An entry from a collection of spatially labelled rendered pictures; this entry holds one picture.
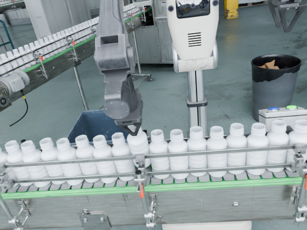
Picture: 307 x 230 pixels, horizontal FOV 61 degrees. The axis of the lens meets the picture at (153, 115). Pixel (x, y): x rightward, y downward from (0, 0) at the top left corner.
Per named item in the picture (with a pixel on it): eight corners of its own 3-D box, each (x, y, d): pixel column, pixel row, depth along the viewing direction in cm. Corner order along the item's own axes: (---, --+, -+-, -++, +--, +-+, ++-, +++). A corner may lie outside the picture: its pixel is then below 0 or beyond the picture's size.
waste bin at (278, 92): (254, 129, 271) (258, 71, 239) (243, 108, 310) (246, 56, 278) (300, 126, 266) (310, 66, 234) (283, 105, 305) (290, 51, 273)
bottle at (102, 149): (97, 182, 87) (84, 142, 79) (108, 170, 91) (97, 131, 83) (112, 186, 84) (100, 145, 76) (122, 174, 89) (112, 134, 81)
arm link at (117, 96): (133, 42, 58) (95, 47, 59) (129, 74, 50) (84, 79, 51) (142, 84, 66) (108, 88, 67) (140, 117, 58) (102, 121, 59)
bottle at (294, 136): (283, 159, 85) (290, 116, 77) (304, 163, 82) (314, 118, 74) (283, 171, 80) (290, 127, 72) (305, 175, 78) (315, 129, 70)
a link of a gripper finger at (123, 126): (122, 142, 74) (113, 120, 67) (124, 123, 79) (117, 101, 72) (145, 140, 73) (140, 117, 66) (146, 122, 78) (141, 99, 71)
